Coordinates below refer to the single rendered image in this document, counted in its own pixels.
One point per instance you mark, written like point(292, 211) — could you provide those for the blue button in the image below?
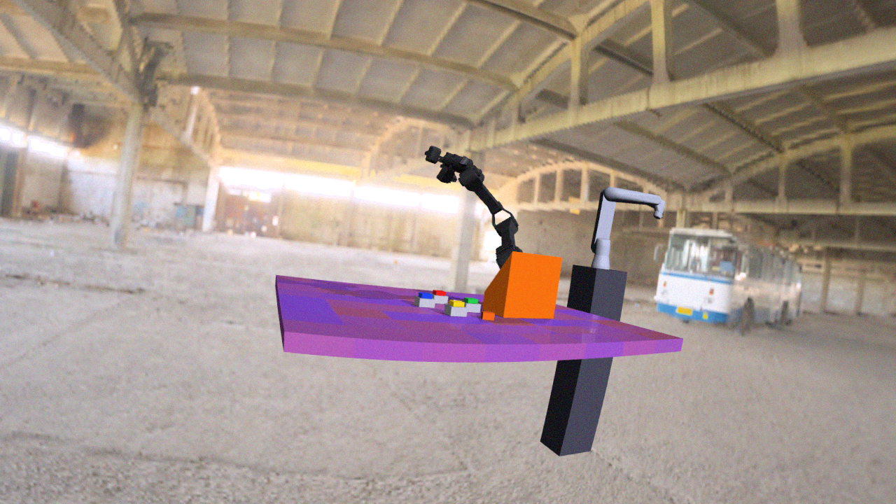
point(424, 300)

